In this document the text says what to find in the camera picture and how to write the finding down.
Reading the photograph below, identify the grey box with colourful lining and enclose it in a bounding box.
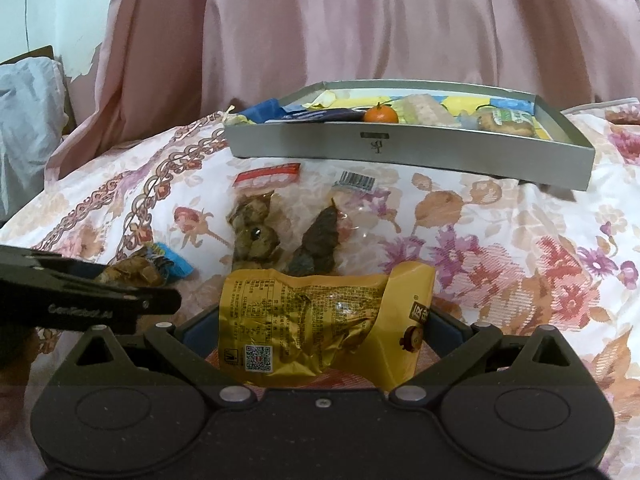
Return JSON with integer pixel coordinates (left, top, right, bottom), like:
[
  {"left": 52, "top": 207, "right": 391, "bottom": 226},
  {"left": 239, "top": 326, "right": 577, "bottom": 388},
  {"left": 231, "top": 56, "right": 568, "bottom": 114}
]
[{"left": 223, "top": 79, "right": 596, "bottom": 192}]

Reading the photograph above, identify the grey cloth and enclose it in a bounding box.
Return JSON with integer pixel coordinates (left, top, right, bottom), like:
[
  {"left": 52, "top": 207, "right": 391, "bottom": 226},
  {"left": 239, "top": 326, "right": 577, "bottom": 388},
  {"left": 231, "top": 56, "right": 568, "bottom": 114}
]
[{"left": 0, "top": 56, "right": 69, "bottom": 223}]

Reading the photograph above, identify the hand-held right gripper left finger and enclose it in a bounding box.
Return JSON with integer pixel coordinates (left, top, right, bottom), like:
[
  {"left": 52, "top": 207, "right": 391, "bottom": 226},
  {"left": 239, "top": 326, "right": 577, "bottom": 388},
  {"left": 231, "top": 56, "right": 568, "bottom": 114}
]
[{"left": 70, "top": 310, "right": 256, "bottom": 407}]

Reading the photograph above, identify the pink curtain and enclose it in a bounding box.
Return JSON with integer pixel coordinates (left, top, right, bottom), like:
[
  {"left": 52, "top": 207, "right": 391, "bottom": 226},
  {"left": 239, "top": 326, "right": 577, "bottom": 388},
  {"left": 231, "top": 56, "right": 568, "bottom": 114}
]
[{"left": 45, "top": 0, "right": 640, "bottom": 186}]

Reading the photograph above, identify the green label pastry packet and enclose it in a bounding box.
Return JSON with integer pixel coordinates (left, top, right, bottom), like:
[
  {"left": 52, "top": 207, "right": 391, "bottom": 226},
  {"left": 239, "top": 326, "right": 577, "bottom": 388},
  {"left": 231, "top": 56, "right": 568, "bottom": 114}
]
[{"left": 474, "top": 106, "right": 537, "bottom": 137}]

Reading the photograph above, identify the gold foil snack packet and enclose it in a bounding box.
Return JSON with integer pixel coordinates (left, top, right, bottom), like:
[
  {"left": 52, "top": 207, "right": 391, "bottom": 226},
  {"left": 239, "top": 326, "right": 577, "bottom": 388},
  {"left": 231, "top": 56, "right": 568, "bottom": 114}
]
[{"left": 218, "top": 261, "right": 437, "bottom": 392}]

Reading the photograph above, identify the red label clear snack packet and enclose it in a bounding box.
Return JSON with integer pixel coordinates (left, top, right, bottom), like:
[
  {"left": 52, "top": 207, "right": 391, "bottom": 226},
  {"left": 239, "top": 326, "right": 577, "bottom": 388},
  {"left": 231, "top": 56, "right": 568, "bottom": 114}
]
[{"left": 226, "top": 162, "right": 302, "bottom": 273}]

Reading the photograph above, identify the blue paper wrapper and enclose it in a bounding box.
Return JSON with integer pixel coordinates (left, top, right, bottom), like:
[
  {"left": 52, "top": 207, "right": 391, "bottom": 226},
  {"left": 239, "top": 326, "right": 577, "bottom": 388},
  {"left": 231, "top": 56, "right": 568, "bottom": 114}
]
[{"left": 244, "top": 99, "right": 287, "bottom": 124}]

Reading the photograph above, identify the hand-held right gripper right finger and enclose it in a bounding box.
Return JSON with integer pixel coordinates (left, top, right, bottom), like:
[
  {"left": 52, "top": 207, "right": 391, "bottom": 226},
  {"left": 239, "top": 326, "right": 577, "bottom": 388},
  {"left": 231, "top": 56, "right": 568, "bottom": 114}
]
[{"left": 387, "top": 307, "right": 583, "bottom": 407}]

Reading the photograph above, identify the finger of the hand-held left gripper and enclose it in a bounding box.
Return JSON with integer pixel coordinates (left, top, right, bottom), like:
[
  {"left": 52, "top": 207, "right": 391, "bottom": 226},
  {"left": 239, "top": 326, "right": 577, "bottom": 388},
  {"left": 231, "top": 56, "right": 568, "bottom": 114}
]
[
  {"left": 0, "top": 244, "right": 108, "bottom": 282},
  {"left": 27, "top": 280, "right": 182, "bottom": 334}
]

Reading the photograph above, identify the clear packet with dark snack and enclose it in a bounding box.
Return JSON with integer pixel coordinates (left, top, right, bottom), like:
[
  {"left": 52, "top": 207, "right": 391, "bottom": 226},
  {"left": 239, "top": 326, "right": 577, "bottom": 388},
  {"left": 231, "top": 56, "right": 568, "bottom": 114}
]
[{"left": 285, "top": 170, "right": 396, "bottom": 279}]

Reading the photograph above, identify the blue yellow snack packet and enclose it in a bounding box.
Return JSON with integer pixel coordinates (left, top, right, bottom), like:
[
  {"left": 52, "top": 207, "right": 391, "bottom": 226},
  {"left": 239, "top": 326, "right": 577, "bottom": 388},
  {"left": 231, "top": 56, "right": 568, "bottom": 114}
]
[{"left": 95, "top": 242, "right": 195, "bottom": 289}]

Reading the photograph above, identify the small orange mandarin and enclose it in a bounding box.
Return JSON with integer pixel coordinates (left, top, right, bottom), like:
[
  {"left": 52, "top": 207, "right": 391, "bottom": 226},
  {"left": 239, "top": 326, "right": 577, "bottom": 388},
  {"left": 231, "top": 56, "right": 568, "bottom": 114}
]
[{"left": 363, "top": 102, "right": 400, "bottom": 124}]

